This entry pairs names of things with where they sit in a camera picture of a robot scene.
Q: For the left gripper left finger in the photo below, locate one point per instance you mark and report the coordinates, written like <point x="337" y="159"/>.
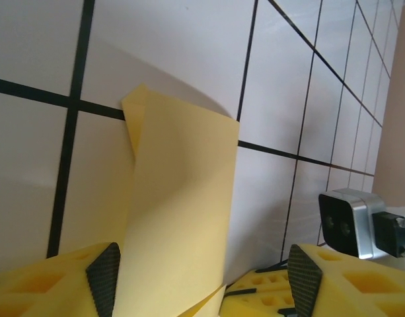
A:
<point x="57" y="290"/>

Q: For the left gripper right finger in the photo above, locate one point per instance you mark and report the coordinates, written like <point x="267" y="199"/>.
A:
<point x="337" y="290"/>

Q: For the yellow cloth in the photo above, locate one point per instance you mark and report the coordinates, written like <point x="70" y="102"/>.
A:
<point x="182" y="198"/>

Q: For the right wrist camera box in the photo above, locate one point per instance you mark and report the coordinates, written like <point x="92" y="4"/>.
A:
<point x="347" y="221"/>

